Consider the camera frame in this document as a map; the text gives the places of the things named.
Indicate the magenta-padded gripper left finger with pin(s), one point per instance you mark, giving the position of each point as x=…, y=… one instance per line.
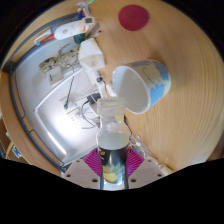
x=80, y=173

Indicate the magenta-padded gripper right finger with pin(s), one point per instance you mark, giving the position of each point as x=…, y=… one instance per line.
x=146, y=172

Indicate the clear bottle with dark label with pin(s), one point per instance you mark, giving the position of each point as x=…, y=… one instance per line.
x=112, y=156

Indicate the white mug with blue patches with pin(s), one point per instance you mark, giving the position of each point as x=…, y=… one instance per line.
x=130, y=88

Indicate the white earbuds case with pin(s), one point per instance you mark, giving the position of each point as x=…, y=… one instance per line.
x=110, y=90

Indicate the brown tree figurine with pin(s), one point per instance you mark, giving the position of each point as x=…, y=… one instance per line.
x=61, y=60

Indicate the white tissue pack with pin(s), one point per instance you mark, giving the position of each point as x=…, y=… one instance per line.
x=91, y=55

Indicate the white pump bottle red top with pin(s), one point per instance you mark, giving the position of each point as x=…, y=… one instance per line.
x=68, y=31

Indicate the flat round red coaster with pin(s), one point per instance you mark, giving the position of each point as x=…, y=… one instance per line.
x=133, y=17

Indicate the grey metal frame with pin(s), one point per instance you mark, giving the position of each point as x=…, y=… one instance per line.
x=20, y=113

